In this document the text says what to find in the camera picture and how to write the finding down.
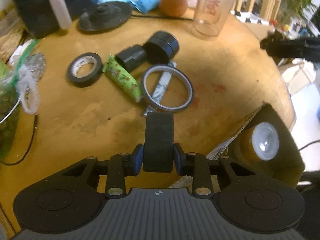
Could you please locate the clear shaker bottle grey lid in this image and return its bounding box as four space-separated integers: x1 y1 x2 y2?
191 0 236 40

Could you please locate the silver foil stick packet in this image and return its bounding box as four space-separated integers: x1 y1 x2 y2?
144 61 177 116

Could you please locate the blue wet wipes pack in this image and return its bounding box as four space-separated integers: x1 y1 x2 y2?
131 0 161 15

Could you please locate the black kettle base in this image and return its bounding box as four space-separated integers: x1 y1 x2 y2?
78 1 132 34

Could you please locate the green hand cream tube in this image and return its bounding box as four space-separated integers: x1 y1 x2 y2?
103 55 143 103

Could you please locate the bag of flatbread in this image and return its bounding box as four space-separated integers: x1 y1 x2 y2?
1 8 25 63

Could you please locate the clear bag of seeds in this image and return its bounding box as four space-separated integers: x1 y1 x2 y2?
9 38 46 115

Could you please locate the black audio cable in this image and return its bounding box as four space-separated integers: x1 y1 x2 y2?
0 114 39 166

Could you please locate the orange fruit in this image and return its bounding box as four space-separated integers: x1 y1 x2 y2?
159 0 188 17

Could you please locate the green potted plant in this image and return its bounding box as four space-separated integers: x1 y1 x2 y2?
277 0 317 25

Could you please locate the black cylinder speaker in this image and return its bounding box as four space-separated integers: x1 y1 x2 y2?
143 31 180 64

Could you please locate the black electrical tape roll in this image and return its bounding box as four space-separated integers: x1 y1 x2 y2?
66 53 103 88

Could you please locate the green net bag of nuts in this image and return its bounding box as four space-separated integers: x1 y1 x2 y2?
1 62 20 159

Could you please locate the small black cylinder cap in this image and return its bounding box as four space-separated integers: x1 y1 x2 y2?
115 44 147 73

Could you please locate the cardboard box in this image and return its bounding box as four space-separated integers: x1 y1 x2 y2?
207 103 305 188

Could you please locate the thin dark tape ring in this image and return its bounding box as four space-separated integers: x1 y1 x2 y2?
139 64 195 113

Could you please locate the dark blue air fryer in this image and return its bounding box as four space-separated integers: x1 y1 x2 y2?
14 0 98 38

